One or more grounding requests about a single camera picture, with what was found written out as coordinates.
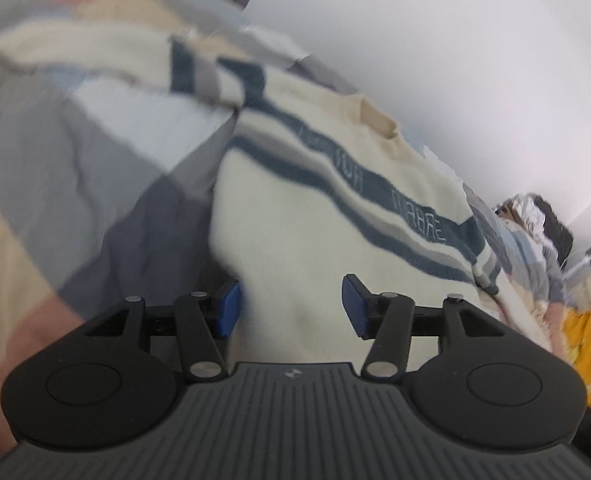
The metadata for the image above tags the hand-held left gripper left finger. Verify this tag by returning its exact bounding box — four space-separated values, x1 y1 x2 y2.
84 280 242 382

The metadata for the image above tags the cream blue-striped sweater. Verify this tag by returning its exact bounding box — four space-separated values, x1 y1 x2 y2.
0 20 552 367

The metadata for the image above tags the grey metal stand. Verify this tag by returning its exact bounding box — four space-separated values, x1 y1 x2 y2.
564 244 591 282

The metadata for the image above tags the patchwork bed quilt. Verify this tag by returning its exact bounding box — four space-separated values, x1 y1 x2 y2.
0 0 579 461

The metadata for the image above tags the yellow cloth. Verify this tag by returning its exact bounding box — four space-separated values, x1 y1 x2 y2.
559 299 591 422

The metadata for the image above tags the pile of clutter by wall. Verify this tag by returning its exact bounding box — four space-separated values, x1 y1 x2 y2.
493 192 575 273

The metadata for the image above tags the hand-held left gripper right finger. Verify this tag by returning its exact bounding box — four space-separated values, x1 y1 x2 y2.
342 274 508 380

